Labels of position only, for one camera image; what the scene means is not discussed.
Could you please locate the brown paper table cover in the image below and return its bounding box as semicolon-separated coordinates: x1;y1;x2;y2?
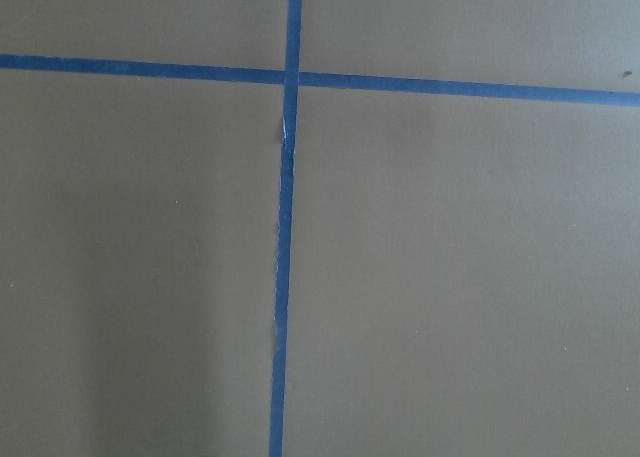
1;0;639;456

